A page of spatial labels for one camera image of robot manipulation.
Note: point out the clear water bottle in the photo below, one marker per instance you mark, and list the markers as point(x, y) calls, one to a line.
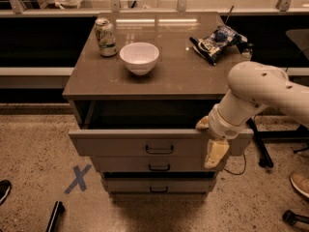
point(247, 52)

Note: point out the grey drawer cabinet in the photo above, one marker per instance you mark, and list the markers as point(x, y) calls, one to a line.
point(180, 90)

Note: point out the grey top drawer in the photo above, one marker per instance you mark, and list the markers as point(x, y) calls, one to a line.
point(139, 143)

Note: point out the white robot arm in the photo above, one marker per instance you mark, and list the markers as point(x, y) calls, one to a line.
point(253, 87)

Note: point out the black tripod leg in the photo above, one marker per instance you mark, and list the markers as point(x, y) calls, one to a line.
point(265, 159)

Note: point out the white bowl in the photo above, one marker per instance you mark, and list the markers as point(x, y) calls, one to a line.
point(139, 58)

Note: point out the black stand leg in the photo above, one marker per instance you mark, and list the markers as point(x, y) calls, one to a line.
point(57, 211)

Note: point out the black chair caster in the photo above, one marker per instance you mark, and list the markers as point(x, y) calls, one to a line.
point(292, 218)

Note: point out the blue chip bag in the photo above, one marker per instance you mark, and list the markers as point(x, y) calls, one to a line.
point(212, 46)

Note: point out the grey drawer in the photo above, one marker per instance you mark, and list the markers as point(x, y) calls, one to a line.
point(148, 164)
point(139, 143)
point(158, 186)

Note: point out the grey middle drawer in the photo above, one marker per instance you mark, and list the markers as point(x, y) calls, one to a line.
point(148, 164)

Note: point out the grey bottom drawer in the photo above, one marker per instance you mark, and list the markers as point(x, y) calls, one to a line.
point(158, 186)

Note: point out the blue tape cross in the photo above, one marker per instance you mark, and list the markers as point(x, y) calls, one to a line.
point(79, 178)

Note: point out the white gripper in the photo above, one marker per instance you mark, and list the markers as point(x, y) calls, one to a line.
point(221, 125)

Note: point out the tan shoe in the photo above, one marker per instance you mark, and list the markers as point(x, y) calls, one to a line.
point(300, 183)

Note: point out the black shoe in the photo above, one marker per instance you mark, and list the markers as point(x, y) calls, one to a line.
point(5, 188)

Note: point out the green soda can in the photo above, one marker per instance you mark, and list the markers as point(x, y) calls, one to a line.
point(104, 31)

